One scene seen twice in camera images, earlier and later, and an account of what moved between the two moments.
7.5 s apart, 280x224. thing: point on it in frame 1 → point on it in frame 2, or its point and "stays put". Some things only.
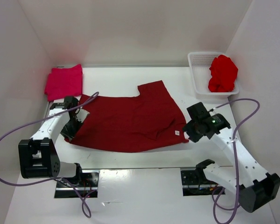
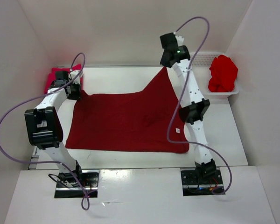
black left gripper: [71, 134] → [78, 96]
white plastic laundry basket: [200, 63] stays put
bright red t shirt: [224, 73] stays put
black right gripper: [193, 137] → [163, 63]
